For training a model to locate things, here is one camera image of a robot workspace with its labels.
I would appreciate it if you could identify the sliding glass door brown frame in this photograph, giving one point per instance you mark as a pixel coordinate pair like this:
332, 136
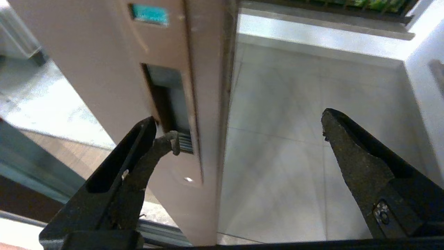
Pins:
121, 86

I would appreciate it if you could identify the light grey sofa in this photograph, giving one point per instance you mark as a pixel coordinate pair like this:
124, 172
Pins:
17, 38

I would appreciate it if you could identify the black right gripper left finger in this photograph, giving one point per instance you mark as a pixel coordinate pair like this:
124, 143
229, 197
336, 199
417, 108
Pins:
107, 201

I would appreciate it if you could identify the green leafy tree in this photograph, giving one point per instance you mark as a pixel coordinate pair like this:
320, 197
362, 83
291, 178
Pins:
364, 4

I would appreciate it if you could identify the grey floor rug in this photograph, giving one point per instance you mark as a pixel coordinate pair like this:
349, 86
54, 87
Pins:
52, 104

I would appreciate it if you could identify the long grey stone sill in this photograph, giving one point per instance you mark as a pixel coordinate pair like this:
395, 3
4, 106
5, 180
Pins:
312, 21

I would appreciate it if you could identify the long black balcony railing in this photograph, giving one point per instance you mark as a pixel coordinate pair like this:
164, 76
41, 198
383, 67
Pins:
347, 12

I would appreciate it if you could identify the dark metal floor track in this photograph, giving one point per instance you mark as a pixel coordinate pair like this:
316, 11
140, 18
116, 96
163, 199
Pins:
163, 232

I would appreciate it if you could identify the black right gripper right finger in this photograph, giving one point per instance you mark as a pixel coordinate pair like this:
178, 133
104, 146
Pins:
381, 187

